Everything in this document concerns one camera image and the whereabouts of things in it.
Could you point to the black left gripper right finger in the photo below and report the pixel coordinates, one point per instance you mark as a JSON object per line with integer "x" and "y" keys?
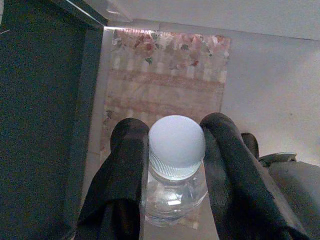
{"x": 232, "y": 170}

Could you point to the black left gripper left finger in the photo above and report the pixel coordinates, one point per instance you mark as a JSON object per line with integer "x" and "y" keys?
{"x": 120, "y": 162}

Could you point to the clear plastic water bottle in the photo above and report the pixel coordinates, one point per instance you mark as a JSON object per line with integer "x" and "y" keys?
{"x": 175, "y": 145}

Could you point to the black fridge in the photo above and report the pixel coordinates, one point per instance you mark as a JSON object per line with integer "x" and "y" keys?
{"x": 37, "y": 112}

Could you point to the grey robot foot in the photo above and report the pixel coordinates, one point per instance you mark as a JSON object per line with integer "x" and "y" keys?
{"x": 295, "y": 180}

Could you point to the floral patterned rug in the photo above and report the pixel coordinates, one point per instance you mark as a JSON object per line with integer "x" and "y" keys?
{"x": 165, "y": 87}

